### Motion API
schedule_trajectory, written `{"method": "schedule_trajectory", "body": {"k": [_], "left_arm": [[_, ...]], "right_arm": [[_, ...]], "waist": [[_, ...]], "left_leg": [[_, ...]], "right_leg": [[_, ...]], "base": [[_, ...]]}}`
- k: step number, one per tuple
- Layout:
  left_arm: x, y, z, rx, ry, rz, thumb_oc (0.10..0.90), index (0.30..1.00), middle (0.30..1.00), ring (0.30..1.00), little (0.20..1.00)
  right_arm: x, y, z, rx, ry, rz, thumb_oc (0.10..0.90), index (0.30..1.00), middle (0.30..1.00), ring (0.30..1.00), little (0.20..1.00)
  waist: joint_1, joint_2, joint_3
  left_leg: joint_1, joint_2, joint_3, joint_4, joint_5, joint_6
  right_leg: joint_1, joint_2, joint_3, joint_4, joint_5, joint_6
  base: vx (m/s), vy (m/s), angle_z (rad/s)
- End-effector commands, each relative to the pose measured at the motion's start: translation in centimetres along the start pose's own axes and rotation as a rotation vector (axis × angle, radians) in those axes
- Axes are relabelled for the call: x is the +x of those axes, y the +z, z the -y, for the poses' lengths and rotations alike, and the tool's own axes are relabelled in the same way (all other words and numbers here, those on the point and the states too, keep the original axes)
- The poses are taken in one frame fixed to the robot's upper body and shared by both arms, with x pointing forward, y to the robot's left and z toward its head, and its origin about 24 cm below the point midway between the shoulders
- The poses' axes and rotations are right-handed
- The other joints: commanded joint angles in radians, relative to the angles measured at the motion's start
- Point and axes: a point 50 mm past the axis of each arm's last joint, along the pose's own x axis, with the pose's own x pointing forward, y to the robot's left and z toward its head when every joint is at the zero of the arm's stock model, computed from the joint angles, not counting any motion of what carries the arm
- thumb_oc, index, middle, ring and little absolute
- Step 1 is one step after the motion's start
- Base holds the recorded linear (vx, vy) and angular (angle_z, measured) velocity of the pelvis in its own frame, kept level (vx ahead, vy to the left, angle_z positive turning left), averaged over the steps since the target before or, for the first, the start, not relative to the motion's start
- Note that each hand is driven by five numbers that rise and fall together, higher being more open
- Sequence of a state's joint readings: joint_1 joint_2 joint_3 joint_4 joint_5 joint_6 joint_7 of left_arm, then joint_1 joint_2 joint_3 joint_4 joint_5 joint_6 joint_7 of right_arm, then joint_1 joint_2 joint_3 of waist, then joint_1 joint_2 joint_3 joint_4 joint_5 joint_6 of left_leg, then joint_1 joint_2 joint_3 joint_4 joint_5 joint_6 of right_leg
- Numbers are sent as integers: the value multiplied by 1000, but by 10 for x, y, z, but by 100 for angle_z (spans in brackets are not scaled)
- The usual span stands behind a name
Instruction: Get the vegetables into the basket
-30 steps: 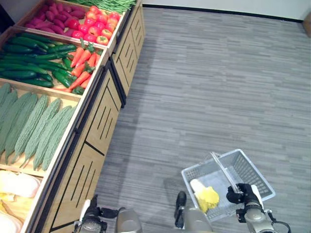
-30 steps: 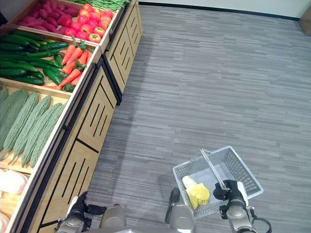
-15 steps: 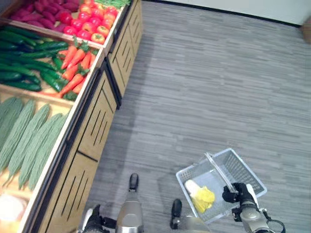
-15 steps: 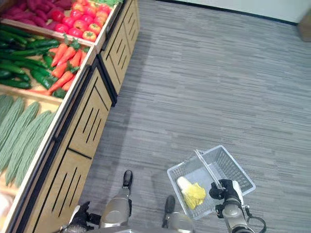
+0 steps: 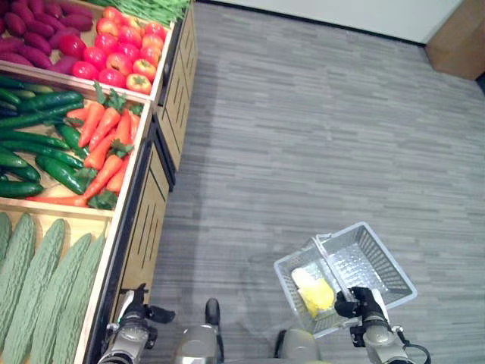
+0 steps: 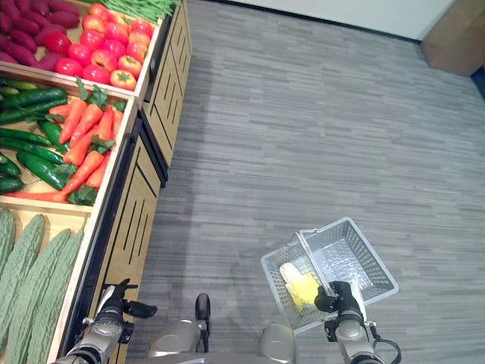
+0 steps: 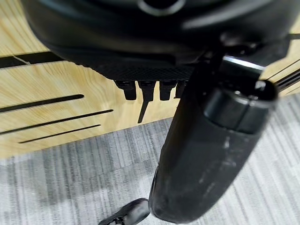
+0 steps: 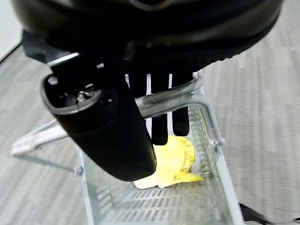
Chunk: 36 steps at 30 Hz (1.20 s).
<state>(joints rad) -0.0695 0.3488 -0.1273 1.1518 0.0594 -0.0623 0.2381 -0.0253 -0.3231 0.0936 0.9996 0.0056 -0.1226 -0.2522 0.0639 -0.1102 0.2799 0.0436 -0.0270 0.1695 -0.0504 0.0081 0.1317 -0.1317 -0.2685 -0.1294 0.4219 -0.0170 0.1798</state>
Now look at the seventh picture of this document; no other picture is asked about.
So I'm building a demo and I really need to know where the light wooden slotted cabinet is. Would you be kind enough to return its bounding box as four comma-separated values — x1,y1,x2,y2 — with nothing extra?
0,0,300,160

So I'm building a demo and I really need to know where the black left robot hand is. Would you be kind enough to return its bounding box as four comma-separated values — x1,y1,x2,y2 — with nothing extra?
21,0,300,224

